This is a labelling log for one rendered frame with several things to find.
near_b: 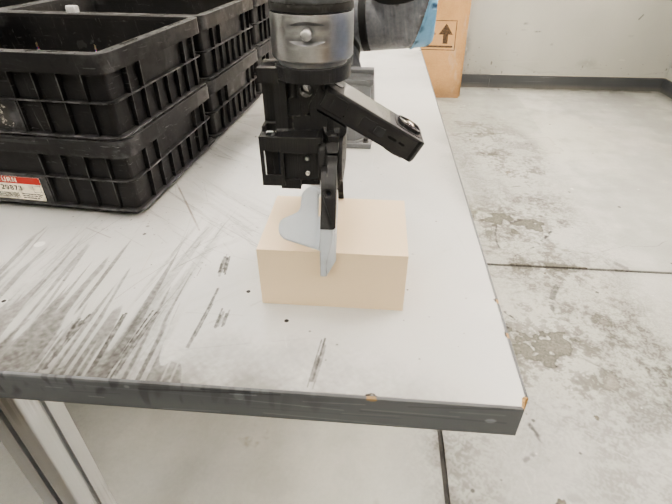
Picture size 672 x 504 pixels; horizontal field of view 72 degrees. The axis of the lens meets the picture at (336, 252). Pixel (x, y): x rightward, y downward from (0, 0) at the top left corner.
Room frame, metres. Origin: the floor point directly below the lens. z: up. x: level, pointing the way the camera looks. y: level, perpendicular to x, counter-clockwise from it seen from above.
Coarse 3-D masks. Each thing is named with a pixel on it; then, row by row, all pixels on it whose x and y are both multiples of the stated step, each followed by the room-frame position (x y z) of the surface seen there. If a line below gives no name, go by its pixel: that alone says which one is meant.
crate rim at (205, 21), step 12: (48, 0) 1.09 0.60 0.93; (60, 0) 1.11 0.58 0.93; (240, 0) 1.09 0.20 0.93; (84, 12) 0.92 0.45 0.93; (96, 12) 0.93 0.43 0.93; (108, 12) 0.92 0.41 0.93; (204, 12) 0.92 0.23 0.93; (216, 12) 0.95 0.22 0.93; (228, 12) 1.01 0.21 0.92; (240, 12) 1.08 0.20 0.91; (204, 24) 0.90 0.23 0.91; (216, 24) 0.95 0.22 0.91
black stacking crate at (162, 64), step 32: (0, 32) 0.93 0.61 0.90; (32, 32) 0.92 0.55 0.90; (64, 32) 0.91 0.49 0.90; (96, 32) 0.90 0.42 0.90; (128, 32) 0.89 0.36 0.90; (160, 64) 0.74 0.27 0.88; (192, 64) 0.84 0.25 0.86; (0, 96) 0.62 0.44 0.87; (32, 96) 0.62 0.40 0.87; (64, 96) 0.61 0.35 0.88; (96, 96) 0.60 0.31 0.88; (128, 96) 0.63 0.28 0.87; (160, 96) 0.72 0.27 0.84; (0, 128) 0.62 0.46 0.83; (32, 128) 0.62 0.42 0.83; (64, 128) 0.61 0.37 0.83; (96, 128) 0.60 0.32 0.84; (128, 128) 0.62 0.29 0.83
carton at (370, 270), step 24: (360, 216) 0.47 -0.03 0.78; (384, 216) 0.47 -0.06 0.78; (264, 240) 0.42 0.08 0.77; (360, 240) 0.42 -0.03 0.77; (384, 240) 0.42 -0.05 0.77; (264, 264) 0.40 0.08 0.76; (288, 264) 0.40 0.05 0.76; (312, 264) 0.40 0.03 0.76; (336, 264) 0.40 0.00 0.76; (360, 264) 0.40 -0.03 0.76; (384, 264) 0.39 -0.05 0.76; (264, 288) 0.40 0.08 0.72; (288, 288) 0.40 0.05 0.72; (312, 288) 0.40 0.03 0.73; (336, 288) 0.40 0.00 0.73; (360, 288) 0.40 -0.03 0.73; (384, 288) 0.39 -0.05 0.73
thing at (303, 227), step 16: (304, 192) 0.42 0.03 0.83; (320, 192) 0.42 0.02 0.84; (304, 208) 0.41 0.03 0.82; (336, 208) 0.40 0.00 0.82; (288, 224) 0.40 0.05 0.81; (304, 224) 0.40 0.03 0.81; (336, 224) 0.40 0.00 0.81; (288, 240) 0.40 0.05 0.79; (304, 240) 0.39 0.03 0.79; (320, 240) 0.39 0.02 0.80; (336, 240) 0.40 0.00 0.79; (320, 256) 0.38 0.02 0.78; (320, 272) 0.38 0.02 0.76
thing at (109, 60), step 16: (32, 16) 0.92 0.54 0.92; (48, 16) 0.91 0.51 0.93; (64, 16) 0.91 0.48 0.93; (80, 16) 0.90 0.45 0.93; (96, 16) 0.90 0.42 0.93; (112, 16) 0.89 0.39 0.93; (128, 16) 0.89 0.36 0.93; (144, 16) 0.88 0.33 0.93; (160, 16) 0.88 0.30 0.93; (176, 16) 0.88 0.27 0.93; (192, 16) 0.88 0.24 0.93; (160, 32) 0.74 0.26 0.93; (176, 32) 0.79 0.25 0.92; (192, 32) 0.84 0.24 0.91; (0, 48) 0.62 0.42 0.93; (112, 48) 0.62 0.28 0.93; (128, 48) 0.65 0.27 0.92; (144, 48) 0.69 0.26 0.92; (160, 48) 0.73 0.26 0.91; (0, 64) 0.61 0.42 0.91; (16, 64) 0.61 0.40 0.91; (32, 64) 0.60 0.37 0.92; (48, 64) 0.60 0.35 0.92; (64, 64) 0.59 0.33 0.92; (80, 64) 0.59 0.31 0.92; (96, 64) 0.59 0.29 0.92; (112, 64) 0.61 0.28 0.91; (128, 64) 0.64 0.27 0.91
